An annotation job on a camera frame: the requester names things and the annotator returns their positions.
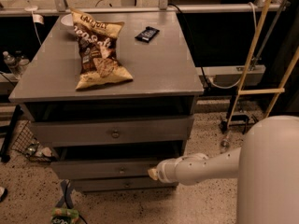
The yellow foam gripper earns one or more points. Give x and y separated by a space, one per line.
162 171

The grey drawer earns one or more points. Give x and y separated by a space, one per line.
94 132
102 168

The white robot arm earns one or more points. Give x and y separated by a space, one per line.
266 168

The grey top drawer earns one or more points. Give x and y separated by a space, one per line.
94 132

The grey wooden drawer cabinet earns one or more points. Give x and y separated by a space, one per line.
165 85

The plastic bottle on floor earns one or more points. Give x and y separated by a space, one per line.
225 142

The green can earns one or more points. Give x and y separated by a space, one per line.
64 216

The yellow brown chip bag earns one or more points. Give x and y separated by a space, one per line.
97 42

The black metal stand leg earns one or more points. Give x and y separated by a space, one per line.
8 131

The clear plastic water bottle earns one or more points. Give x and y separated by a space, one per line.
12 65

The metal railing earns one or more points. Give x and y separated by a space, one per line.
140 6

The yellow wooden ladder frame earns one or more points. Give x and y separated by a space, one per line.
277 91

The wire basket with items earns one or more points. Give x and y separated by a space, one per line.
25 143

